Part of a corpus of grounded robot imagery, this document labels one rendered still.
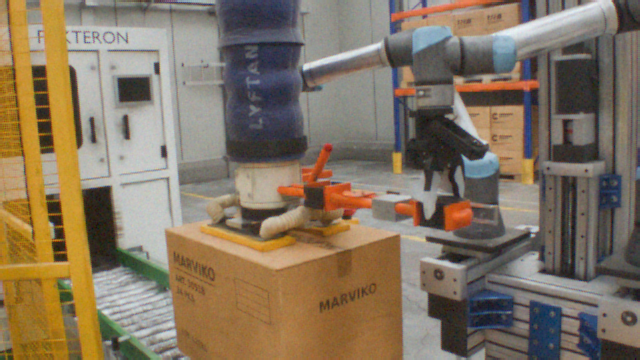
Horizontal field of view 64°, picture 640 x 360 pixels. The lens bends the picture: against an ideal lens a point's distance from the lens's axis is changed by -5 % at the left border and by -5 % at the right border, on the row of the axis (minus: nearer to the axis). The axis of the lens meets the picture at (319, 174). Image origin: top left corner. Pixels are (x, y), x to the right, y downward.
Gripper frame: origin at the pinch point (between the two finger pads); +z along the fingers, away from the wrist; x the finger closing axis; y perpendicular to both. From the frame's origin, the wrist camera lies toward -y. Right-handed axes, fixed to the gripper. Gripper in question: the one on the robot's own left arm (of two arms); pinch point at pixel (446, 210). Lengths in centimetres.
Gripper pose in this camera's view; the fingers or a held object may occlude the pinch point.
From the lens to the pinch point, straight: 107.3
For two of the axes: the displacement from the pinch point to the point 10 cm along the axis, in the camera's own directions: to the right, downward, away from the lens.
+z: 0.6, 9.9, 1.3
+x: -7.7, 1.3, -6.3
